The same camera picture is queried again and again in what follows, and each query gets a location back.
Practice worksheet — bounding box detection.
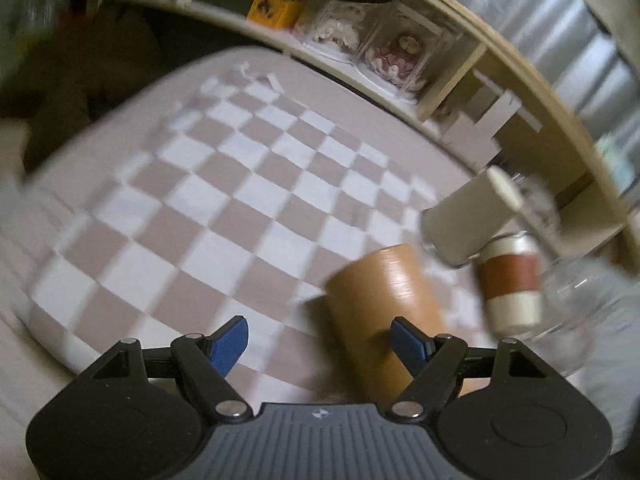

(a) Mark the brown bamboo cup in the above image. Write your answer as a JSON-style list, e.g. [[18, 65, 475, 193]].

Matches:
[[324, 242, 494, 403]]

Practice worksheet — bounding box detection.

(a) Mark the cream cup with brown sleeve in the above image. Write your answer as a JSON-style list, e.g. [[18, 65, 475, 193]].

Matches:
[[477, 231, 544, 337]]

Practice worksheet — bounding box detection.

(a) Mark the cream cup upside down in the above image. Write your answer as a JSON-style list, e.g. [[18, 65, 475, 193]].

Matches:
[[420, 166, 524, 268]]

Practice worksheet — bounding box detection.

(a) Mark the clear glass decanter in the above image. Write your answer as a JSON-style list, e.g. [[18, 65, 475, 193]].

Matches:
[[513, 174, 594, 377]]

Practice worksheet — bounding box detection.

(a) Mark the checkered table cloth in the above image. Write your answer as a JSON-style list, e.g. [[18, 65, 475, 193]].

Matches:
[[1, 48, 469, 479]]

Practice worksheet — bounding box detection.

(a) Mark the white wooden stand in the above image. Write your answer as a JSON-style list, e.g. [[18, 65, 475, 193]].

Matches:
[[434, 68, 542, 172]]

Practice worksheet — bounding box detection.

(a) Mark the doll in pink dress case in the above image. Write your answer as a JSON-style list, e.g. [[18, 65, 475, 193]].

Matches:
[[355, 3, 462, 102]]

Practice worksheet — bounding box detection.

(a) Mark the doll in white dress case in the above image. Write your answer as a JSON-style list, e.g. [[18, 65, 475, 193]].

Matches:
[[293, 0, 386, 63]]

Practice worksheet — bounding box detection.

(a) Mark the yellow box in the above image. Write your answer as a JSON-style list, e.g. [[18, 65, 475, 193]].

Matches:
[[246, 0, 305, 30]]

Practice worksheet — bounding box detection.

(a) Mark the wooden wall shelf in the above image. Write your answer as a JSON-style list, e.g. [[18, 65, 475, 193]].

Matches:
[[60, 0, 640, 271]]

